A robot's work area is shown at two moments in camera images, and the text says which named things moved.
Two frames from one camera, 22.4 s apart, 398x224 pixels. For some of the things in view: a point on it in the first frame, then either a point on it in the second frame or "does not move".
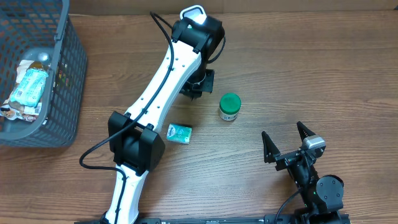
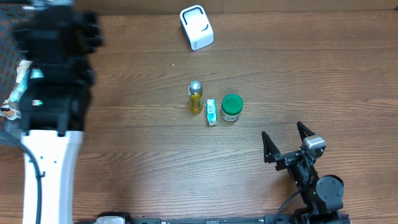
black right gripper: x=285 y=160 does not move
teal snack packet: x=30 y=89 does not move
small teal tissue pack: x=179 y=133 → x=212 y=112
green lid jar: x=229 y=106 does not move
